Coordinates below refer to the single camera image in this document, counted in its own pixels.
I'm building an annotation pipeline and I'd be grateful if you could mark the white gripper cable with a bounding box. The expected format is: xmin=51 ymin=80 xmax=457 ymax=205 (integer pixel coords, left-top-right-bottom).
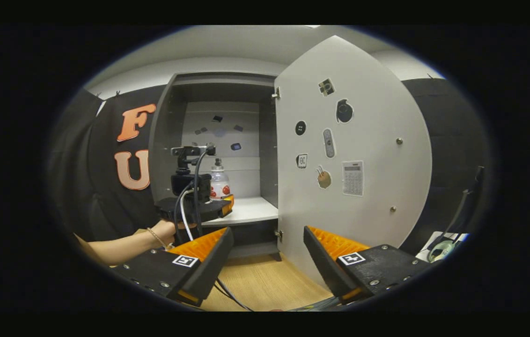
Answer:
xmin=180 ymin=187 xmax=195 ymax=242

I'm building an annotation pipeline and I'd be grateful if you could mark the clear plastic bottle red label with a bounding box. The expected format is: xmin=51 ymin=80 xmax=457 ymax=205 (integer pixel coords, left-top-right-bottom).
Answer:
xmin=210 ymin=158 xmax=232 ymax=201

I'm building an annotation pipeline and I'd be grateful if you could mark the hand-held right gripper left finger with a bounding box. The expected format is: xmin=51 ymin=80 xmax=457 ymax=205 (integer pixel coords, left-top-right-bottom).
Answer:
xmin=108 ymin=227 xmax=235 ymax=307

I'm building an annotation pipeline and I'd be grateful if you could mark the black backdrop cloth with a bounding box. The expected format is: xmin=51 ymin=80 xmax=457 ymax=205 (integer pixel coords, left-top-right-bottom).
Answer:
xmin=47 ymin=77 xmax=495 ymax=263

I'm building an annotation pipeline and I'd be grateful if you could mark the pale green round object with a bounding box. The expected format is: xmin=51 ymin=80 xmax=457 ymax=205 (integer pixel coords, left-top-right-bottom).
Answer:
xmin=429 ymin=240 xmax=455 ymax=262

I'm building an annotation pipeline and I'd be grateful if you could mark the white cabinet door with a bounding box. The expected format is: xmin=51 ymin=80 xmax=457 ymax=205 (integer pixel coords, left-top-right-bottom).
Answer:
xmin=274 ymin=35 xmax=433 ymax=291

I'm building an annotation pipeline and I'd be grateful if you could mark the thin wrist bracelet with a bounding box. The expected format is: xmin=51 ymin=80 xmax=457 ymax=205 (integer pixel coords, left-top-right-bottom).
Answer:
xmin=147 ymin=227 xmax=174 ymax=250

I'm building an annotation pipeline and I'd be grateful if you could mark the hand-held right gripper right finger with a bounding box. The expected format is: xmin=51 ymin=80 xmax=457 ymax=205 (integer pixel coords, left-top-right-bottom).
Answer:
xmin=303 ymin=226 xmax=434 ymax=305

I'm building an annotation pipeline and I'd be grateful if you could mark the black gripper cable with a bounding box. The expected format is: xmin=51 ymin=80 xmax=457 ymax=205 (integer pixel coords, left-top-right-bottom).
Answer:
xmin=192 ymin=146 xmax=254 ymax=312

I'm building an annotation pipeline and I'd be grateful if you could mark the grey cabinet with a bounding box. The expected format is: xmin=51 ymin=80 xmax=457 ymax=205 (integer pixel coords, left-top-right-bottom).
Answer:
xmin=148 ymin=73 xmax=280 ymax=262

